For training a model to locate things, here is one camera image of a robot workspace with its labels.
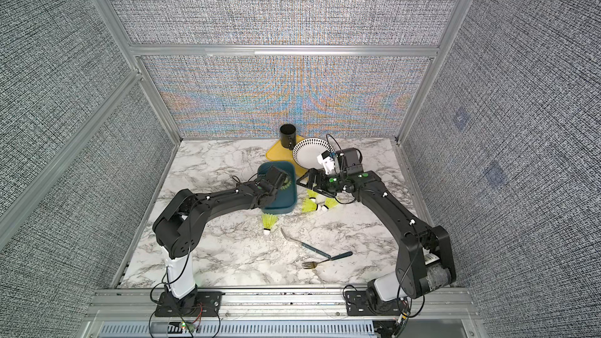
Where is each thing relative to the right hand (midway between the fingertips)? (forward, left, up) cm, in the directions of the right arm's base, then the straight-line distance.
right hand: (305, 180), depth 80 cm
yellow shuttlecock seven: (+1, -10, -18) cm, 21 cm away
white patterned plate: (+25, -1, -15) cm, 29 cm away
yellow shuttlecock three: (+5, -3, -19) cm, 20 cm away
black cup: (+34, +7, -14) cm, 37 cm away
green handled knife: (-16, -1, -20) cm, 25 cm away
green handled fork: (-22, -2, -19) cm, 30 cm away
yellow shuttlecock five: (0, -1, -18) cm, 18 cm away
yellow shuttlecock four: (-7, +14, -16) cm, 22 cm away
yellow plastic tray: (+31, +13, -22) cm, 40 cm away
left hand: (+10, +11, -12) cm, 19 cm away
